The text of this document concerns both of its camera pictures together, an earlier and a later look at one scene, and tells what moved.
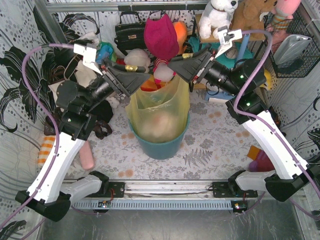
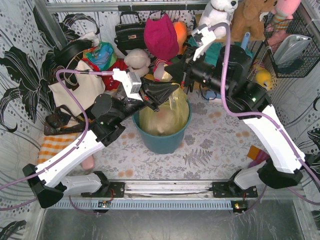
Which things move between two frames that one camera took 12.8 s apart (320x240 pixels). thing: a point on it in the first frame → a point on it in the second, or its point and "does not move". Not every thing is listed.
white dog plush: (215, 14) does not move
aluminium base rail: (161, 195) does not move
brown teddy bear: (246, 16) does not move
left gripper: (113, 80) → (148, 97)
